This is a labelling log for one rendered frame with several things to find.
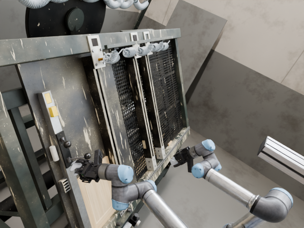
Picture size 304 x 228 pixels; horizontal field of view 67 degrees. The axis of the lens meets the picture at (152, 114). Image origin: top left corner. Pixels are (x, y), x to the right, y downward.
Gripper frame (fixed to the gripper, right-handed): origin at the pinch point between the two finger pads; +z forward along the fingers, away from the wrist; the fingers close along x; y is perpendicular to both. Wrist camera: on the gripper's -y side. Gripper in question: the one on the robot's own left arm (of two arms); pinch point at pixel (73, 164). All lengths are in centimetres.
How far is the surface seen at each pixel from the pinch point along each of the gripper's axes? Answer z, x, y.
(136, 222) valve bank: 5, 87, -15
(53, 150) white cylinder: 9.5, -8.7, -0.8
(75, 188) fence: 8.1, 18.1, 3.5
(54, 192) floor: 128, 104, -33
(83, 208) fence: 8.2, 31.4, 7.5
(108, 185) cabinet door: 10.4, 43.8, -16.9
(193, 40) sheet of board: 30, 73, -331
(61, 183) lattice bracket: 9.7, 8.9, 6.7
